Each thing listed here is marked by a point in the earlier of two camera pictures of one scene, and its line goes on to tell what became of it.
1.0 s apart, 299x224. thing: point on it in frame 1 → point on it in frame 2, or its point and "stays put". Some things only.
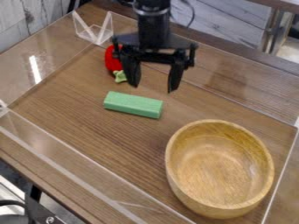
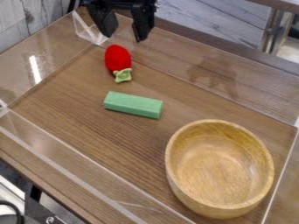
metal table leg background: x=277 y=30 stays put
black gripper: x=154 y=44 → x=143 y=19
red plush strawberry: x=114 y=64 stays put
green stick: x=134 y=104 stays put
